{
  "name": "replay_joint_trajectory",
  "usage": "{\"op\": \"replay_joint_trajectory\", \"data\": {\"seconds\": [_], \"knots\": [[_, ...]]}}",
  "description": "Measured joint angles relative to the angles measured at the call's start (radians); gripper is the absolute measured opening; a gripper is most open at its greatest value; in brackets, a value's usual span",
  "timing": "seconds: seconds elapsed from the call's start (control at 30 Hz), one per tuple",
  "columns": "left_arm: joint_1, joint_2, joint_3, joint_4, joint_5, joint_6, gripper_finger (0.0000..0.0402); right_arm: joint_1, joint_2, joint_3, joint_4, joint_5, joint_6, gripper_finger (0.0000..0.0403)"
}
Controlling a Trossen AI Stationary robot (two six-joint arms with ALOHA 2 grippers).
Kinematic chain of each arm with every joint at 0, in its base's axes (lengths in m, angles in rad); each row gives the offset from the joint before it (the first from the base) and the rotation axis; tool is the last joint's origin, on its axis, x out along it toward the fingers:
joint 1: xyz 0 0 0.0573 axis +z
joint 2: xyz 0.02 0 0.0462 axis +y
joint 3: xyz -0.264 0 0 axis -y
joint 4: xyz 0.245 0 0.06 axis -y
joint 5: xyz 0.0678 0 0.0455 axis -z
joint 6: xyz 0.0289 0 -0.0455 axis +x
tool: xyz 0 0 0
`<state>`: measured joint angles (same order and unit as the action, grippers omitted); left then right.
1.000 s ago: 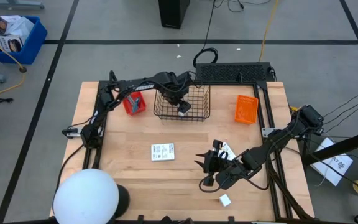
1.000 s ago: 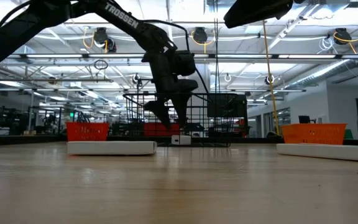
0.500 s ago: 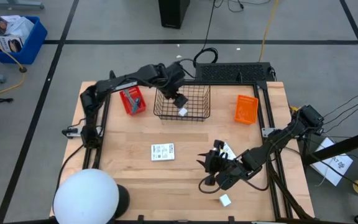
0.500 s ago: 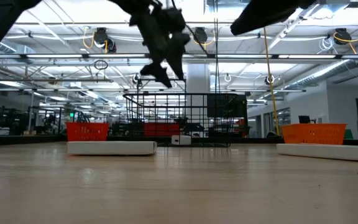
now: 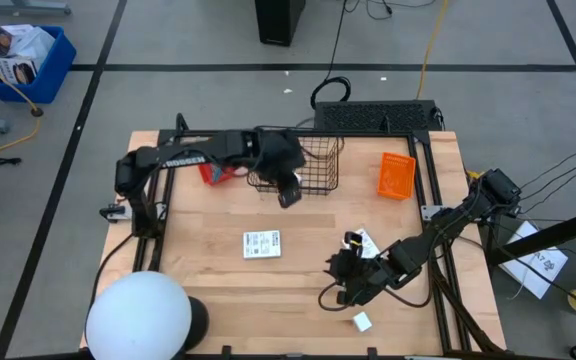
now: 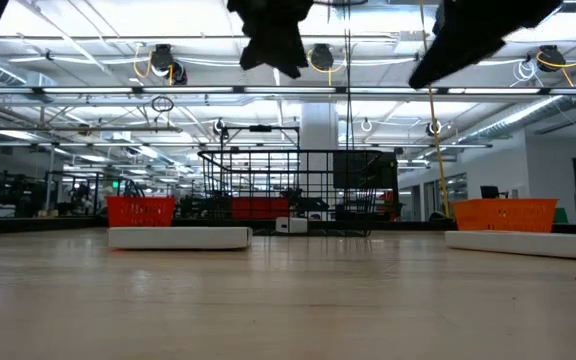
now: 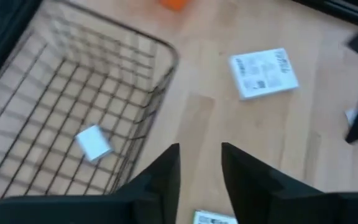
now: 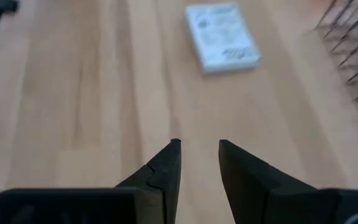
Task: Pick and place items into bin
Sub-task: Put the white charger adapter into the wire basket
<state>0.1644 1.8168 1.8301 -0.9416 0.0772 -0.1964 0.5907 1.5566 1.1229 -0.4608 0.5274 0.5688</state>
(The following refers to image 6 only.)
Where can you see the small white box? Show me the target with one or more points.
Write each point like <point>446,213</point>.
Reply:
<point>290,225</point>

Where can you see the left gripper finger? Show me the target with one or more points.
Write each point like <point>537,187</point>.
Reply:
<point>255,52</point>
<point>288,57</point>

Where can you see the green background box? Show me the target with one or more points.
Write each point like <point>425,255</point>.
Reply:
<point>561,216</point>

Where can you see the background robot workstation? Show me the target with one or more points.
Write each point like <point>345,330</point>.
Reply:
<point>13,192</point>

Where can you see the orange plastic basket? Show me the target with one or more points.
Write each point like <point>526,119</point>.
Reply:
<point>505,215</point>

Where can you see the red plastic basket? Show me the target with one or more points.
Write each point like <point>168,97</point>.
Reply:
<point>140,212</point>

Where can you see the white cardboard box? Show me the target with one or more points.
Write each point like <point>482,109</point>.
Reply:
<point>178,238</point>
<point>518,244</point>

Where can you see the black aluminium table frame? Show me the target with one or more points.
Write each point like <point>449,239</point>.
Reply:
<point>43,225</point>

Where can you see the red background crate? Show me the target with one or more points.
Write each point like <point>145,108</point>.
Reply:
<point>258,207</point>

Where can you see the black background screen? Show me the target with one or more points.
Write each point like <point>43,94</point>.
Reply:
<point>358,170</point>

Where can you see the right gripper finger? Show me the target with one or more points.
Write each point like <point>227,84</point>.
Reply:
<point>458,55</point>

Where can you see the black desk monitor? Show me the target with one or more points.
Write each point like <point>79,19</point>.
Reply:
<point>489,192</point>

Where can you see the black background rig frame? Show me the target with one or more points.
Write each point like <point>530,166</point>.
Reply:
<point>260,128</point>

